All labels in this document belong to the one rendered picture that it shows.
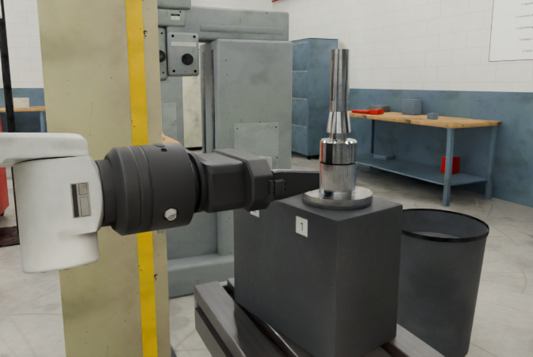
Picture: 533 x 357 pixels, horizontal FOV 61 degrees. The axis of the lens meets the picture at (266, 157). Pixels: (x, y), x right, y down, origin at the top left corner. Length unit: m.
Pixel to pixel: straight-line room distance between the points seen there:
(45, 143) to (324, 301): 0.35
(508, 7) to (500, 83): 0.81
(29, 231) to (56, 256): 0.03
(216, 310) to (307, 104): 6.86
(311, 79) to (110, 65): 5.86
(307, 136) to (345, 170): 6.97
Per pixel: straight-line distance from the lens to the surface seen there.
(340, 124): 0.56
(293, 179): 0.48
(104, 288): 2.00
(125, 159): 0.44
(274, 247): 0.61
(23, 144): 0.42
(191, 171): 0.44
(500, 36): 5.71
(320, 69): 7.57
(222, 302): 0.74
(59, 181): 0.43
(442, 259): 2.19
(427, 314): 2.32
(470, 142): 5.89
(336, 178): 0.56
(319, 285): 0.56
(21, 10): 9.18
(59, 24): 1.83
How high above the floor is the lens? 1.31
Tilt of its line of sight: 10 degrees down
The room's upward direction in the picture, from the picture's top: straight up
